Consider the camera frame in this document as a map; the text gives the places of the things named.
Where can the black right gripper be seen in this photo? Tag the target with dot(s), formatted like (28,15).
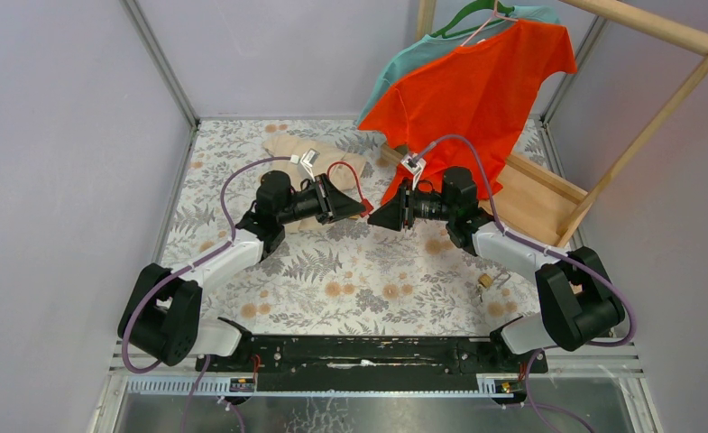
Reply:
(398,213)

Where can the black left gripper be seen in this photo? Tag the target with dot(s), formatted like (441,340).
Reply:
(332,204)

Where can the red cable lock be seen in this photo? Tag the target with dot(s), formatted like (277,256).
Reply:
(346,176)

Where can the brass padlock with keys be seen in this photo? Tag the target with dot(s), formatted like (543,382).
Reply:
(486,282)

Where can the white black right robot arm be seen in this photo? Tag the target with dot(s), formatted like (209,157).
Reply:
(576,304)

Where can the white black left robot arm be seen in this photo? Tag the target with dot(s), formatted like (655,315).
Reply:
(163,315)

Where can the beige folded cloth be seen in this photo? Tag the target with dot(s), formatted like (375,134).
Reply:
(286,145)

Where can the floral patterned table mat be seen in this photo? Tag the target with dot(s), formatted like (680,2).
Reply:
(346,278)

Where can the orange t-shirt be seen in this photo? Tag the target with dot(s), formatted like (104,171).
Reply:
(475,100)

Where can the wooden clothes rack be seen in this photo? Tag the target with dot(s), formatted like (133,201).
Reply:
(631,132)

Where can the teal t-shirt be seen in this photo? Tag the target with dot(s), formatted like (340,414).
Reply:
(438,44)

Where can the pink clothes hanger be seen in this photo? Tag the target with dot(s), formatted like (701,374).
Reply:
(484,27)

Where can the green clothes hanger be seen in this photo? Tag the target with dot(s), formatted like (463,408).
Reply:
(447,31)

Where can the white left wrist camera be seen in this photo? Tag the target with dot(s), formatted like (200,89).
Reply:
(307,162)

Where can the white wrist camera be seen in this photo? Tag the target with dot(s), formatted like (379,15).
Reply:
(415,165)
(307,162)

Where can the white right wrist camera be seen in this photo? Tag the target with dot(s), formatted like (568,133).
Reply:
(415,165)

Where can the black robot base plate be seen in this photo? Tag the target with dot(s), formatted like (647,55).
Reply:
(419,355)

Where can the white slotted cable duct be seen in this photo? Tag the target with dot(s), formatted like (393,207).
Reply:
(336,384)

